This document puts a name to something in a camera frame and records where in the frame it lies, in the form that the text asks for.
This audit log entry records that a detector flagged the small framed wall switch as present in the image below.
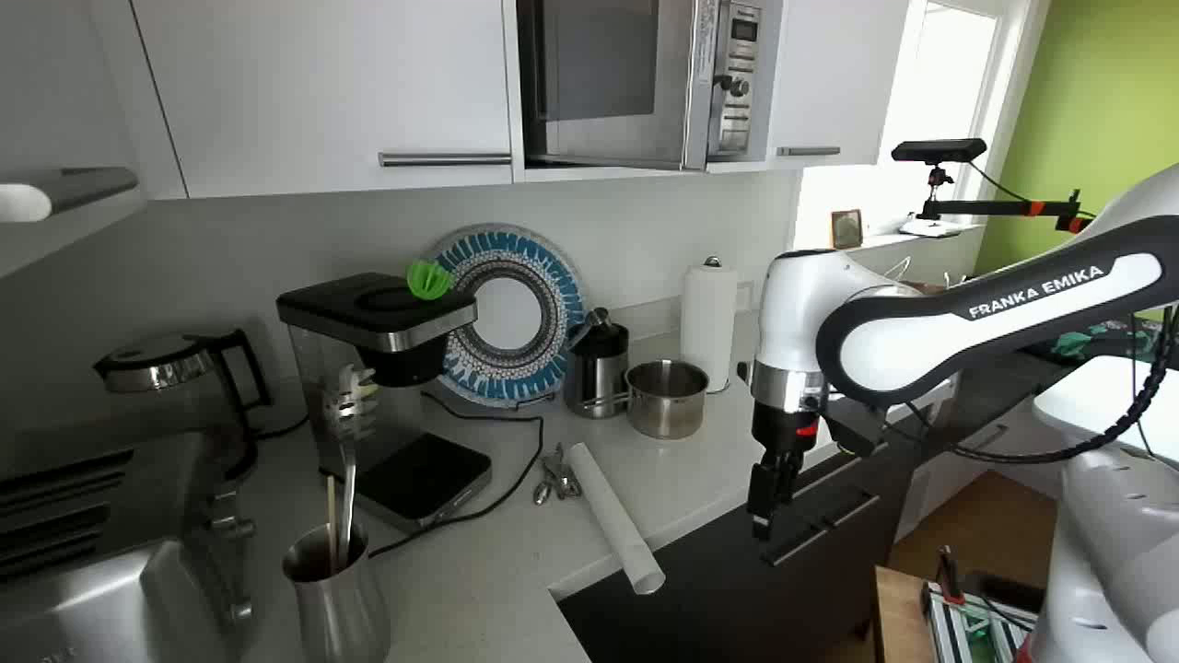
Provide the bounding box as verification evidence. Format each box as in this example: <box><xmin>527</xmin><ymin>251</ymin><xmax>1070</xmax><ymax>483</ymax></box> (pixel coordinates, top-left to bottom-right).
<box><xmin>831</xmin><ymin>205</ymin><xmax>868</xmax><ymax>255</ymax></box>

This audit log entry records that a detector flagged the white paper towel roll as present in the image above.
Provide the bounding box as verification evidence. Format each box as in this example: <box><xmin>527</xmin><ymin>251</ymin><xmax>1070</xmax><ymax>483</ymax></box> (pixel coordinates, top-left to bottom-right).
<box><xmin>679</xmin><ymin>262</ymin><xmax>744</xmax><ymax>396</ymax></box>

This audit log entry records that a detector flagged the steel saucepan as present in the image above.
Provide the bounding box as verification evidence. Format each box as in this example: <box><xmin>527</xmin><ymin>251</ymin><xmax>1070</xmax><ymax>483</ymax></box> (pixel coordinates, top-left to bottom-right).
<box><xmin>624</xmin><ymin>357</ymin><xmax>710</xmax><ymax>440</ymax></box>

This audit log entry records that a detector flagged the silver jug black lid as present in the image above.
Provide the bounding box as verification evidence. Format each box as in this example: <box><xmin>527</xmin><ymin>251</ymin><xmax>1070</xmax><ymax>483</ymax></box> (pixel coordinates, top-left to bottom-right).
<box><xmin>561</xmin><ymin>306</ymin><xmax>636</xmax><ymax>423</ymax></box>

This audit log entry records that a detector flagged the black external stereo camera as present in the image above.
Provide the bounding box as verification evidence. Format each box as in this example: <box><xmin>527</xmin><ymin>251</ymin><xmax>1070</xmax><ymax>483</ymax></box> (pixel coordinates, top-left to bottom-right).
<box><xmin>889</xmin><ymin>133</ymin><xmax>990</xmax><ymax>169</ymax></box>

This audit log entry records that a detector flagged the silver drawer bar handle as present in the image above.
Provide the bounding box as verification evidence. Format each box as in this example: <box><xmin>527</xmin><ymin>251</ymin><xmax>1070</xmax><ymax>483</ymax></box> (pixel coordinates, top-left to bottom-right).
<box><xmin>792</xmin><ymin>437</ymin><xmax>892</xmax><ymax>503</ymax></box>
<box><xmin>767</xmin><ymin>488</ymin><xmax>884</xmax><ymax>570</ymax></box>

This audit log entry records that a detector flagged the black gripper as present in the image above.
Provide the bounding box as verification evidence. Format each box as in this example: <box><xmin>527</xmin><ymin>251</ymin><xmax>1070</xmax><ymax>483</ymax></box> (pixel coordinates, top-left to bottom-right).
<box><xmin>750</xmin><ymin>406</ymin><xmax>825</xmax><ymax>546</ymax></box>

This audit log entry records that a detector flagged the white wide cupboard door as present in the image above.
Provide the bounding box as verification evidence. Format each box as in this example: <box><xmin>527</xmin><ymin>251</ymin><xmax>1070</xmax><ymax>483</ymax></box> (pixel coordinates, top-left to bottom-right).
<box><xmin>125</xmin><ymin>0</ymin><xmax>523</xmax><ymax>201</ymax></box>

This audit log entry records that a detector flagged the small green plastic object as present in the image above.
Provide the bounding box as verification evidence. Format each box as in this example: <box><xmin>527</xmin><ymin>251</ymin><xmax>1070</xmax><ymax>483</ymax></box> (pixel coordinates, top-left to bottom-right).
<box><xmin>402</xmin><ymin>256</ymin><xmax>456</xmax><ymax>300</ymax></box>

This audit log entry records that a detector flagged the steel slotted ladle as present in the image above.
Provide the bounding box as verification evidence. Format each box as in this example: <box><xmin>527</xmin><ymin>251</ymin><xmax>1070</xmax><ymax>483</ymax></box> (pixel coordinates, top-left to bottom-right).
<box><xmin>314</xmin><ymin>364</ymin><xmax>383</xmax><ymax>570</ymax></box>

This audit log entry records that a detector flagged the grey extractor hood shelf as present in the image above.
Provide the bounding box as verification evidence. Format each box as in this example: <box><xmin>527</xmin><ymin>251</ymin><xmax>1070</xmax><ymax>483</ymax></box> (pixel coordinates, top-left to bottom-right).
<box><xmin>0</xmin><ymin>164</ymin><xmax>148</xmax><ymax>278</ymax></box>

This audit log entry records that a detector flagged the white robot table top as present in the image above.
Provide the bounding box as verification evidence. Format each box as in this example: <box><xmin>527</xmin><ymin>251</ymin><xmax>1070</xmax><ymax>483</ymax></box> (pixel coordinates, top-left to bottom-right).
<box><xmin>1029</xmin><ymin>352</ymin><xmax>1179</xmax><ymax>462</ymax></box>

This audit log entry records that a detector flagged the blue white patterned plate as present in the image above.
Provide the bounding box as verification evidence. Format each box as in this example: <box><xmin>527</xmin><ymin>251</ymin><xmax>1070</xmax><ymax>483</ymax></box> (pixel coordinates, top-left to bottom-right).
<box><xmin>419</xmin><ymin>219</ymin><xmax>590</xmax><ymax>408</ymax></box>

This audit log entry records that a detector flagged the dark grey base cabinet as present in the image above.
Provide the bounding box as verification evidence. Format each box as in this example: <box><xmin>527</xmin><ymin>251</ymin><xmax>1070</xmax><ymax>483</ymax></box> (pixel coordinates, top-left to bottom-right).
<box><xmin>556</xmin><ymin>352</ymin><xmax>940</xmax><ymax>663</ymax></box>

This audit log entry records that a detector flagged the long silver cupboard handle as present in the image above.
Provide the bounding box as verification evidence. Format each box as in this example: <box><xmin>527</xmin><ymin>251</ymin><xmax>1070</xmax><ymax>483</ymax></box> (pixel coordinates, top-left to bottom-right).
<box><xmin>376</xmin><ymin>147</ymin><xmax>515</xmax><ymax>169</ymax></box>

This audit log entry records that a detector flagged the chrome sink faucet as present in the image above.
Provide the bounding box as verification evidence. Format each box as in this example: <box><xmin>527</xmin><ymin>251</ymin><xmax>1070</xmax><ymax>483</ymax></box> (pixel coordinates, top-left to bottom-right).
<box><xmin>200</xmin><ymin>475</ymin><xmax>267</xmax><ymax>632</ymax></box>

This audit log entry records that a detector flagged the dark green patterned cushion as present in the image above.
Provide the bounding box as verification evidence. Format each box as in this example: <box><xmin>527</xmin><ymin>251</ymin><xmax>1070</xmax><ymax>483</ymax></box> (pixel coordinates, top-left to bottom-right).
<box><xmin>1042</xmin><ymin>314</ymin><xmax>1171</xmax><ymax>369</ymax></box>

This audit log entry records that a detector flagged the wooden stick utensil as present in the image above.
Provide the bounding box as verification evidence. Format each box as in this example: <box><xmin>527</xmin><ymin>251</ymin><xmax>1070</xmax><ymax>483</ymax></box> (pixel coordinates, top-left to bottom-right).
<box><xmin>320</xmin><ymin>471</ymin><xmax>344</xmax><ymax>573</ymax></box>

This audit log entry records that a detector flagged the wooden crate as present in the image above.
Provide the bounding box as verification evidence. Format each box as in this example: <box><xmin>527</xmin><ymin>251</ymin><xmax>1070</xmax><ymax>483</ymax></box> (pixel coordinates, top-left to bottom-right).
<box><xmin>870</xmin><ymin>563</ymin><xmax>940</xmax><ymax>663</ymax></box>

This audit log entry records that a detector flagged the tools bundle in crate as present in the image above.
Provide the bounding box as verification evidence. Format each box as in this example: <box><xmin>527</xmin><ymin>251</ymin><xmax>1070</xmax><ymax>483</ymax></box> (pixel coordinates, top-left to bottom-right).
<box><xmin>920</xmin><ymin>546</ymin><xmax>1051</xmax><ymax>663</ymax></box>

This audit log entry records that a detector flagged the silver microwave oven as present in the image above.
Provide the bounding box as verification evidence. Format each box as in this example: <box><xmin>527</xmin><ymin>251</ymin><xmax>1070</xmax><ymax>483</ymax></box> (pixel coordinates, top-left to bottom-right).
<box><xmin>513</xmin><ymin>0</ymin><xmax>790</xmax><ymax>174</ymax></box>

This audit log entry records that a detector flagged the white bench drawer unit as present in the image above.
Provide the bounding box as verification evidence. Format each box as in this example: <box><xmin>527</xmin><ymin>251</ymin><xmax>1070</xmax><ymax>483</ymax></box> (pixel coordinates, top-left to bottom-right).
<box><xmin>892</xmin><ymin>396</ymin><xmax>1078</xmax><ymax>546</ymax></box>

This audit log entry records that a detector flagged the black silver coffee machine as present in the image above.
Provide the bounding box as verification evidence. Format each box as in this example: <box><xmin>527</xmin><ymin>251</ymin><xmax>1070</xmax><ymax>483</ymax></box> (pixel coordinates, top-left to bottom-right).
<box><xmin>274</xmin><ymin>270</ymin><xmax>497</xmax><ymax>534</ymax></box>

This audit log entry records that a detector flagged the white plain cupboard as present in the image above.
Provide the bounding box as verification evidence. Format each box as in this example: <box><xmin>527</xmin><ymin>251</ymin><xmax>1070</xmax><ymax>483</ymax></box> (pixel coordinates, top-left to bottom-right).
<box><xmin>0</xmin><ymin>0</ymin><xmax>193</xmax><ymax>205</ymax></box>

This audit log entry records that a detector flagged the steel utensil holder cup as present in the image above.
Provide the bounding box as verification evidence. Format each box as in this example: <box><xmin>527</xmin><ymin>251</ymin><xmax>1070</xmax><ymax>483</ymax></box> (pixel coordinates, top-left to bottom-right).
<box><xmin>281</xmin><ymin>526</ymin><xmax>394</xmax><ymax>663</ymax></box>

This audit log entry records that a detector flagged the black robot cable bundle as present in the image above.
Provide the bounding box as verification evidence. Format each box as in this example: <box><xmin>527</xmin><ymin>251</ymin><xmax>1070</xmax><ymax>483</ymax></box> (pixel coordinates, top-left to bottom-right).
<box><xmin>900</xmin><ymin>306</ymin><xmax>1179</xmax><ymax>468</ymax></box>

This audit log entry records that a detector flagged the steel kettle black handle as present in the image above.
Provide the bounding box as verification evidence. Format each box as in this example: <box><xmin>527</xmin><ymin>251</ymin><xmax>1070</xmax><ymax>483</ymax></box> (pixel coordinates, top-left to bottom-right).
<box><xmin>93</xmin><ymin>319</ymin><xmax>276</xmax><ymax>478</ymax></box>

